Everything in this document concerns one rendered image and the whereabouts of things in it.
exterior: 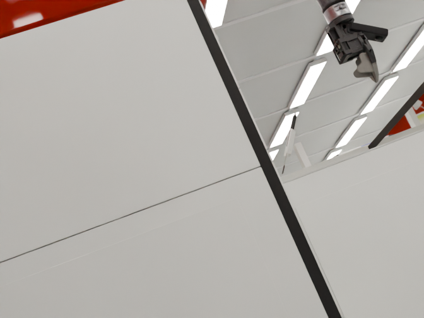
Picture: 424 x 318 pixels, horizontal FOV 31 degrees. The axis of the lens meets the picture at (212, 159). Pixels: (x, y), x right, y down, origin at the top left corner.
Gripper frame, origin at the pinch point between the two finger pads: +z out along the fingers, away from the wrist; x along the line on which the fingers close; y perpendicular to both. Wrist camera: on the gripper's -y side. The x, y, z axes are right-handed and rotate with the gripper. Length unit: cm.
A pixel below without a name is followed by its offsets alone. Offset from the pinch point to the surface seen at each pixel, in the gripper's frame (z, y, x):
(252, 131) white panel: 22, 60, 66
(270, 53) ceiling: -164, -108, -372
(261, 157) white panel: 27, 60, 66
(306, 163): 12.6, 24.8, -17.0
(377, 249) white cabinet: 49, 40, 46
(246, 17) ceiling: -163, -73, -287
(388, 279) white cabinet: 55, 41, 46
